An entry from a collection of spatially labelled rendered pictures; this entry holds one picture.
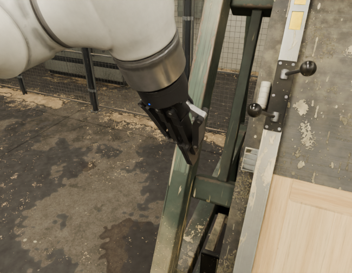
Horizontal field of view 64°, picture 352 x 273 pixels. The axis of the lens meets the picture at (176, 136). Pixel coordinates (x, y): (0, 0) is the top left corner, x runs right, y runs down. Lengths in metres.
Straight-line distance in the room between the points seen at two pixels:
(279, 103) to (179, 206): 0.43
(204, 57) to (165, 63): 0.55
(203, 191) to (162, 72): 0.65
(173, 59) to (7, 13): 0.18
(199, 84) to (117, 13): 0.60
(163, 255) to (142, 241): 1.29
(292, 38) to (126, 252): 1.79
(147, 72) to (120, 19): 0.08
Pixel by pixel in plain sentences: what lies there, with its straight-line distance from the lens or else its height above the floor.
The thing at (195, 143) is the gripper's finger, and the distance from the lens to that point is 0.49.
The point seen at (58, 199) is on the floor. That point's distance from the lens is 2.74.
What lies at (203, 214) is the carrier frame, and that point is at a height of 0.79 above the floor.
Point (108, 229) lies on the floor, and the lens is 2.36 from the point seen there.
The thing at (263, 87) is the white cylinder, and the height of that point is 1.46.
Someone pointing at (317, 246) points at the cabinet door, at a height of 1.10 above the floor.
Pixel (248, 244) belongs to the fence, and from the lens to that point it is 0.89.
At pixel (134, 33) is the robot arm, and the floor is 1.69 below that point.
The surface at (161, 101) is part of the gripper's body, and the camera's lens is 0.39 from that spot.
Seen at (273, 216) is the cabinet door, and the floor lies 1.14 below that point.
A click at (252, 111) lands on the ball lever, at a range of 0.73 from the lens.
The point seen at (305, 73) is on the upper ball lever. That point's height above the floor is 1.54.
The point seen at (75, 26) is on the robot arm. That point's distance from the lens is 0.33.
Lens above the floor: 1.75
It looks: 31 degrees down
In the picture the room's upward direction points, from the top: straight up
